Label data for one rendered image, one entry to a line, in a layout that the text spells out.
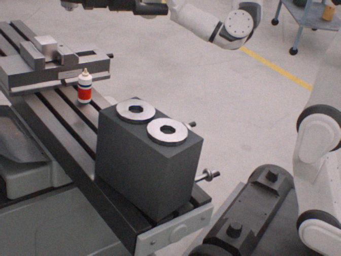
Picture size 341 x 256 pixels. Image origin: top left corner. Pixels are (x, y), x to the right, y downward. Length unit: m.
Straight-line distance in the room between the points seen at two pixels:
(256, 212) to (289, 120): 1.87
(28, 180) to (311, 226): 0.85
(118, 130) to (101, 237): 0.76
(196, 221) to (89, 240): 0.63
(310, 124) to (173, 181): 0.46
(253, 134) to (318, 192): 1.73
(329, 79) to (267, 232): 0.59
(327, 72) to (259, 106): 2.22
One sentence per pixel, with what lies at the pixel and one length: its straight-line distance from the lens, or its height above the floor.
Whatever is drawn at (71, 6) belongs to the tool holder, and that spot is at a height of 1.21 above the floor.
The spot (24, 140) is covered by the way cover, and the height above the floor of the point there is 0.84.
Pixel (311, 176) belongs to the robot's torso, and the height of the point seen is 0.86.
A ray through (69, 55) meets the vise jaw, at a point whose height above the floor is 1.01.
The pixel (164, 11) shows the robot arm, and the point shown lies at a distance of 1.29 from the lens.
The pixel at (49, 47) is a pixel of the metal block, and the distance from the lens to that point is 1.47.
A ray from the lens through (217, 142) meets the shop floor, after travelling 2.94.
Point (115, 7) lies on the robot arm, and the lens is 1.28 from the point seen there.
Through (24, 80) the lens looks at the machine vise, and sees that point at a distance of 1.45.
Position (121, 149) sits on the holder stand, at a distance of 1.02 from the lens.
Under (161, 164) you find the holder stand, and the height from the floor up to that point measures 1.07.
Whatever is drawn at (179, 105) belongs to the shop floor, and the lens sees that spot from 3.25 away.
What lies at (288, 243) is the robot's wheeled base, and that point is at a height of 0.57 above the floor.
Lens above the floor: 1.65
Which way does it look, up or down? 34 degrees down
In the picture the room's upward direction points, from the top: 10 degrees clockwise
